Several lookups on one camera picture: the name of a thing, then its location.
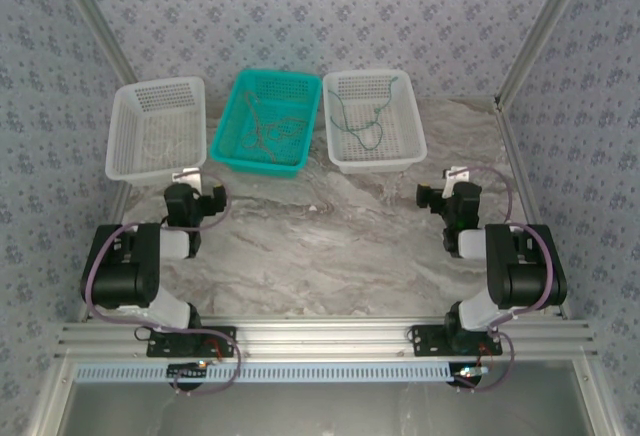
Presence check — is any thin white cable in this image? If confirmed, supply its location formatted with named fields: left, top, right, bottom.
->
left=138, top=137, right=190, bottom=163

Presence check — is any thin red cable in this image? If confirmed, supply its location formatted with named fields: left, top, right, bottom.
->
left=239, top=89, right=308, bottom=164

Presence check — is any thin green cable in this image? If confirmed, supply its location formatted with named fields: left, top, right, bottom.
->
left=329, top=75, right=399, bottom=152

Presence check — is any white perforated plastic basket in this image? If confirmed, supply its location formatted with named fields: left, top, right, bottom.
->
left=104, top=75, right=209, bottom=187
left=322, top=68, right=429, bottom=176

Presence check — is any teal perforated plastic basket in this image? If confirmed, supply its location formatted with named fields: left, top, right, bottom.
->
left=208, top=68, right=323, bottom=180

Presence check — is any small electronics board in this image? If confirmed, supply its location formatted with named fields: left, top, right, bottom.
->
left=452, top=363, right=489, bottom=382
left=167, top=361, right=209, bottom=380

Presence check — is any grey lower panel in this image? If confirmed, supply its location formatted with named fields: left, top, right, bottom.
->
left=63, top=380, right=592, bottom=436

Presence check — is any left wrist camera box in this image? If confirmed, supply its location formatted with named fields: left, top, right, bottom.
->
left=172, top=167, right=202, bottom=192

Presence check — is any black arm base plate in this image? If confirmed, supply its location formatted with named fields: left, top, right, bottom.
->
left=146, top=324, right=237, bottom=358
left=410, top=323, right=503, bottom=358

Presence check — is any aluminium frame cross rail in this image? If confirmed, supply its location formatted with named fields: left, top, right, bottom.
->
left=49, top=316, right=599, bottom=360

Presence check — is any grey slotted cable duct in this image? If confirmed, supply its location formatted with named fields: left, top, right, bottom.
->
left=73, top=360, right=452, bottom=385

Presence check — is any aluminium frame post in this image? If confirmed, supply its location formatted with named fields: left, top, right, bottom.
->
left=49, top=0, right=139, bottom=85
left=494, top=0, right=599, bottom=105

